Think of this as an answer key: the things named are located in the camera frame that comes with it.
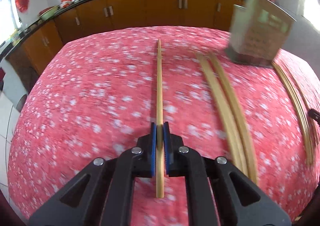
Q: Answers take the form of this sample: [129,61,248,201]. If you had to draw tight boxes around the green bowl on counter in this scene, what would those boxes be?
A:
[39,6,60,21]

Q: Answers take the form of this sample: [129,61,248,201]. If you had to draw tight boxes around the red floral tablecloth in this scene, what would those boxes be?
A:
[8,26,319,218]

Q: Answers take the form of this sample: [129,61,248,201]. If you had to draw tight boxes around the brown kitchen cabinets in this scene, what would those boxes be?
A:
[5,0,244,74]

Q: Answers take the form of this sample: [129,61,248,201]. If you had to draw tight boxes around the red bag on wall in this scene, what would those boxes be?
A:
[15,0,29,13]

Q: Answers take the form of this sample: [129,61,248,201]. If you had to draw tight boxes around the wooden chopstick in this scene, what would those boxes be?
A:
[272,62,314,166]
[209,53,259,185]
[196,53,248,175]
[289,70,319,146]
[156,39,164,198]

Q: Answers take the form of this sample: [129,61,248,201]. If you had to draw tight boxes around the black object at right edge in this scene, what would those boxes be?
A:
[308,108,320,126]

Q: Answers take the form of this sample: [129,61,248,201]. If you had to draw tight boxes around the metal utensil holder box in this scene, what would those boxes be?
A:
[225,0,296,67]

